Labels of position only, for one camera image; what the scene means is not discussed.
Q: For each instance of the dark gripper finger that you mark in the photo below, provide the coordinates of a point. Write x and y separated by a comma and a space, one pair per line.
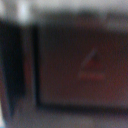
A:
11, 63

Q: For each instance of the black air fryer drawer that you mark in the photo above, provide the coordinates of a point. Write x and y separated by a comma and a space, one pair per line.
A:
66, 66

